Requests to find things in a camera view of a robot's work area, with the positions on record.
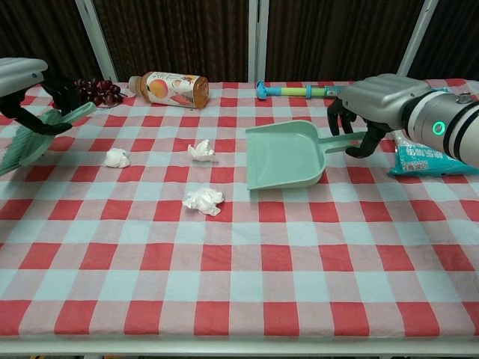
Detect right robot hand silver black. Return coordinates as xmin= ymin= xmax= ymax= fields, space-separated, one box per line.
xmin=327 ymin=73 xmax=427 ymax=158

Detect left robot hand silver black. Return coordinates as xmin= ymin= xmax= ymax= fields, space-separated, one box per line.
xmin=0 ymin=58 xmax=82 ymax=136

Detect green hand brush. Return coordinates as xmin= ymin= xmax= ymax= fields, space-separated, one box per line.
xmin=0 ymin=101 xmax=97 ymax=177

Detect green plastic dustpan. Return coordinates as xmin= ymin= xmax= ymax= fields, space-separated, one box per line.
xmin=245 ymin=120 xmax=370 ymax=191

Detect white paper ball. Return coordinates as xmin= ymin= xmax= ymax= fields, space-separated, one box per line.
xmin=186 ymin=139 xmax=219 ymax=162
xmin=182 ymin=186 xmax=225 ymax=217
xmin=103 ymin=147 xmax=132 ymax=168

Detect orange tea drink bottle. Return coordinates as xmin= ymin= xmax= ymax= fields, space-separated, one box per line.
xmin=128 ymin=71 xmax=210 ymax=110

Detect dark corrugated partition panel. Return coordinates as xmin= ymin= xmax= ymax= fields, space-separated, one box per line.
xmin=406 ymin=0 xmax=479 ymax=82
xmin=92 ymin=0 xmax=251 ymax=83
xmin=0 ymin=0 xmax=91 ymax=82
xmin=264 ymin=0 xmax=427 ymax=83

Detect teal white snack bag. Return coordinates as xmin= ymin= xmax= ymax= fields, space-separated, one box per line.
xmin=387 ymin=86 xmax=479 ymax=179

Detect dark red grape bunch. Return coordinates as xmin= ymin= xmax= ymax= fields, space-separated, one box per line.
xmin=73 ymin=78 xmax=127 ymax=108

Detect blue green water pump toy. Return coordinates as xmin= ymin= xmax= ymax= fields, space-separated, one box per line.
xmin=255 ymin=80 xmax=353 ymax=101

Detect red white checkered tablecloth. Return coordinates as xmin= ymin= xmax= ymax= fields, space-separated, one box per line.
xmin=0 ymin=78 xmax=479 ymax=340

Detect white metal partition post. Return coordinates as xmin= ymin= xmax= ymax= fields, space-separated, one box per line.
xmin=247 ymin=0 xmax=270 ymax=83
xmin=395 ymin=0 xmax=439 ymax=76
xmin=73 ymin=0 xmax=120 ymax=83

